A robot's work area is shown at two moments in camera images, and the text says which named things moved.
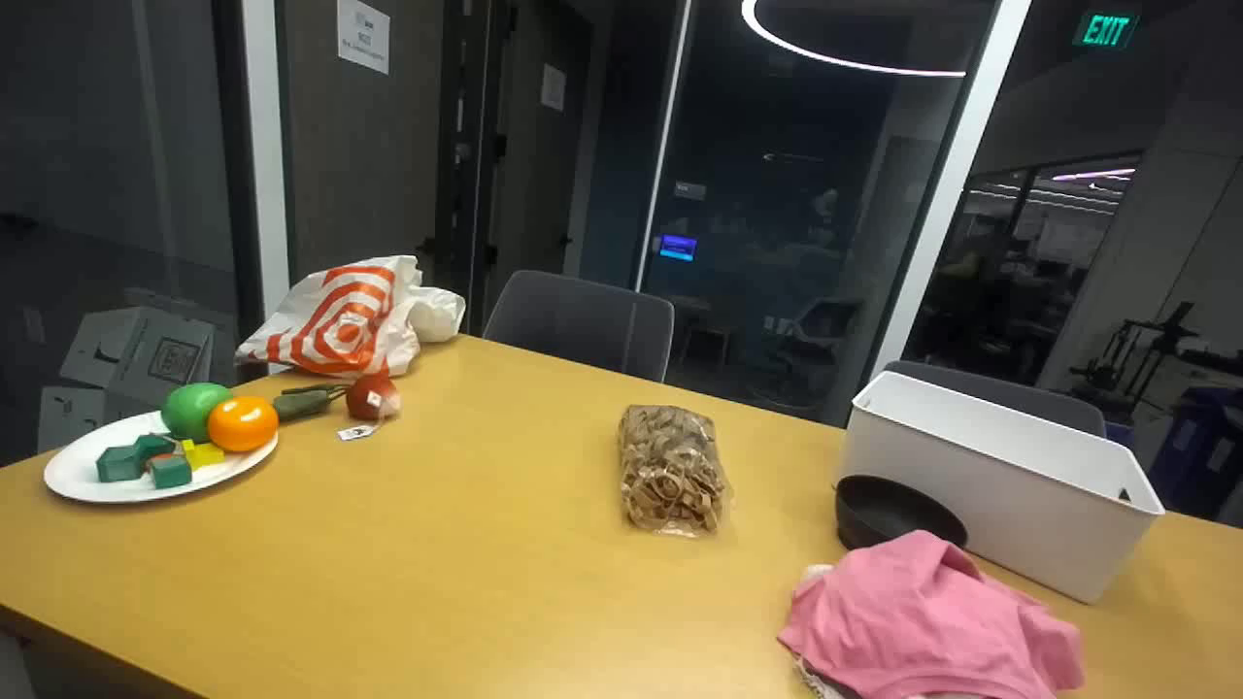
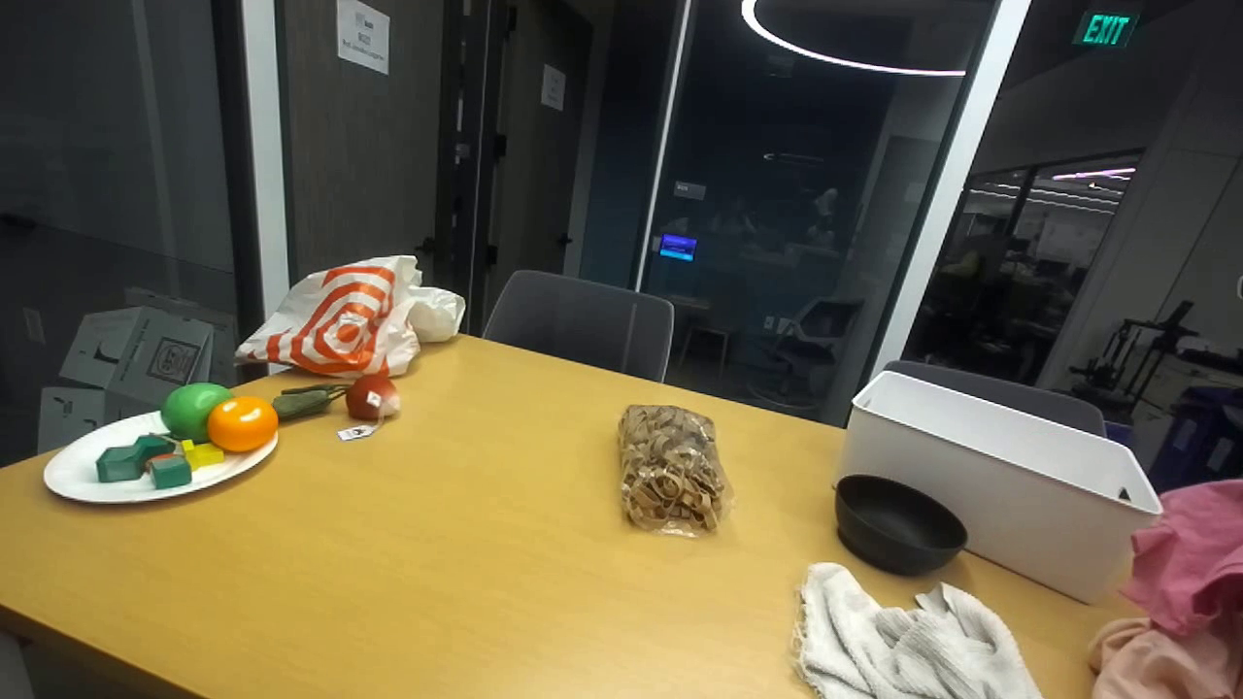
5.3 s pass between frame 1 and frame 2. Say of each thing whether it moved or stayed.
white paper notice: stayed
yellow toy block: stayed
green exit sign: stayed
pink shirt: moved
